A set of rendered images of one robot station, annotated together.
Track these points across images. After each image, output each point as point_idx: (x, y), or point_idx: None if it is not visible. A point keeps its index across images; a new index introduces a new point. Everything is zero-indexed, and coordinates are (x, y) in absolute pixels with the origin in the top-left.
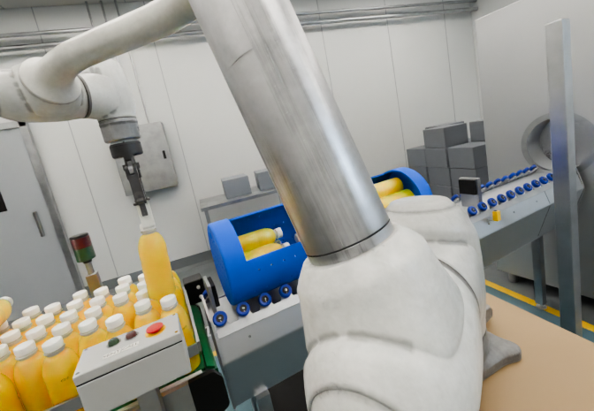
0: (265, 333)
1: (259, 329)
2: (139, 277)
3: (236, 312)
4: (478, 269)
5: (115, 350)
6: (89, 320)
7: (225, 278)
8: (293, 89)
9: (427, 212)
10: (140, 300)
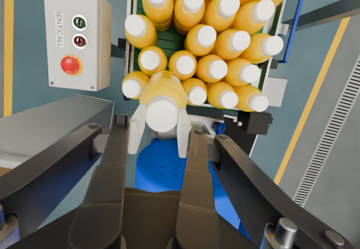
0: (148, 144)
1: (150, 142)
2: (249, 66)
3: (173, 137)
4: None
5: (64, 23)
6: None
7: (159, 152)
8: None
9: None
10: (155, 59)
